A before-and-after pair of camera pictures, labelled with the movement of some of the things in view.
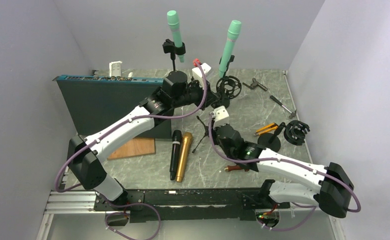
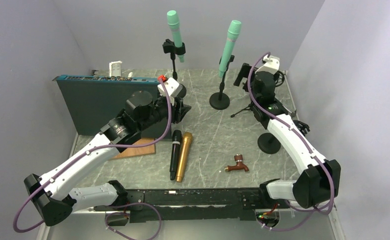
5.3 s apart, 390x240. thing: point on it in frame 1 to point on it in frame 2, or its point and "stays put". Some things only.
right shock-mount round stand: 294,133 stays put
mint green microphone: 233,27 stays put
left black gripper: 210,98 to 184,109
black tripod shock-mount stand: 227,88 to 279,79
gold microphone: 185,148 stays put
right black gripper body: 215,139 to 247,68
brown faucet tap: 229,168 stays put
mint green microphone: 173,23 stays put
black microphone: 175,152 stays put
